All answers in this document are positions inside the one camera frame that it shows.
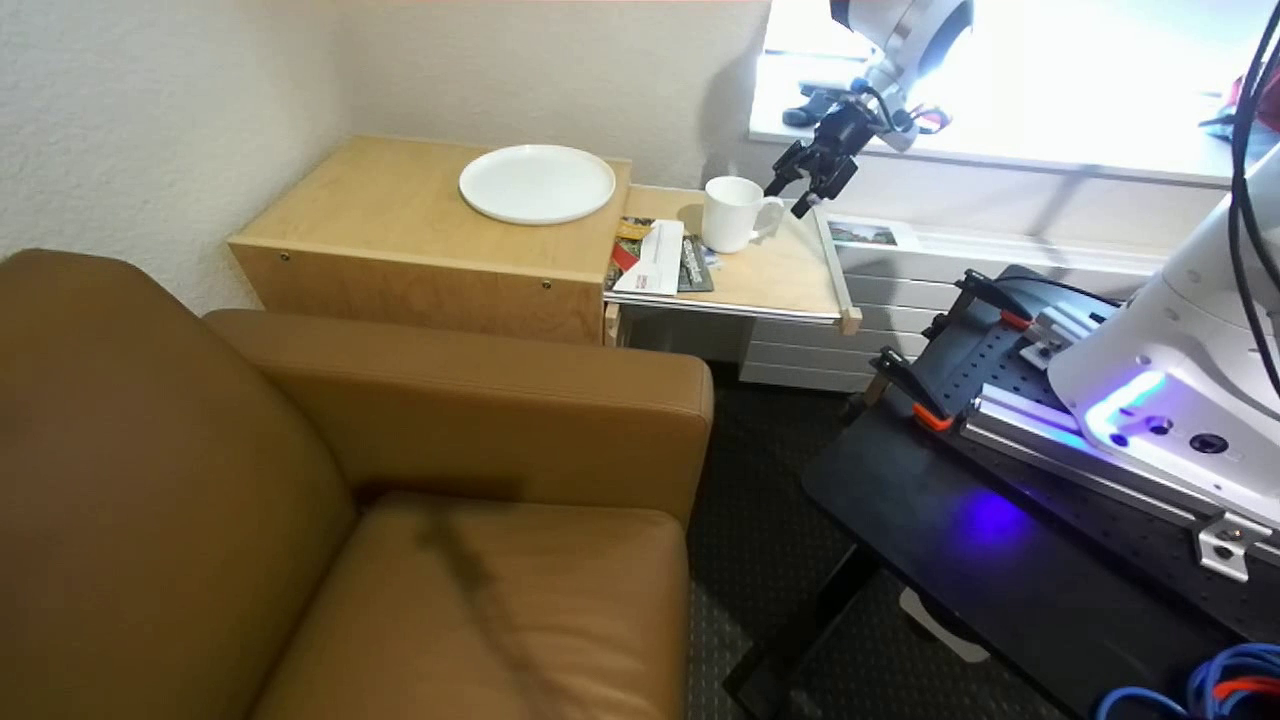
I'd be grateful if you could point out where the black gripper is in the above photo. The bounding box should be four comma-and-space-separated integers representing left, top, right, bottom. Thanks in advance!
759, 102, 889, 224

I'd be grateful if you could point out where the white mug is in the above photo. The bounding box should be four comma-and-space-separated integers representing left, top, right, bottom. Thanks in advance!
701, 172, 793, 257

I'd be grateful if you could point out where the wooden pull-out nightstand shelf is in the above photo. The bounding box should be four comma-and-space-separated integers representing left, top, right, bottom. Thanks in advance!
607, 181, 869, 341

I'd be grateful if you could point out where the wooden nightstand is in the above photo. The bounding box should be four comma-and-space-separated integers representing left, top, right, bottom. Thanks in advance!
222, 133, 635, 352

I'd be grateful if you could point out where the brown sofa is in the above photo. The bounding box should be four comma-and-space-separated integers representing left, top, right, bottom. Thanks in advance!
0, 246, 720, 720

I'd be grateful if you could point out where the white booklet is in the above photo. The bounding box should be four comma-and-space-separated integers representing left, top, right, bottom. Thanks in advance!
607, 214, 720, 301

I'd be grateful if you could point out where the white window heater unit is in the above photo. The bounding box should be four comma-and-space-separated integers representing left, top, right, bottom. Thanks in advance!
619, 172, 1212, 400

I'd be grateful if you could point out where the black orange clamp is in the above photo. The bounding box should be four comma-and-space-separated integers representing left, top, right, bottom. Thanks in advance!
869, 343, 964, 440
952, 268, 1060, 341

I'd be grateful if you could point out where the white plate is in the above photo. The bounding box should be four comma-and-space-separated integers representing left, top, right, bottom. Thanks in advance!
457, 142, 622, 229

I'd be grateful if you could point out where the black robot table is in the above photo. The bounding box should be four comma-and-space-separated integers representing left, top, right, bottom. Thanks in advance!
723, 260, 1280, 720

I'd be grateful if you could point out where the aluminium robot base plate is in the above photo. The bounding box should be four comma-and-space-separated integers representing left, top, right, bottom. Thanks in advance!
904, 263, 1280, 588

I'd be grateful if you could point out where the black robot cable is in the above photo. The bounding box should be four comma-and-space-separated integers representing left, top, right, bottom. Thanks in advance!
1218, 0, 1280, 373

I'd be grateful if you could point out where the blue cable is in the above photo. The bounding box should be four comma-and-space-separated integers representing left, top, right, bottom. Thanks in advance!
1093, 641, 1280, 720

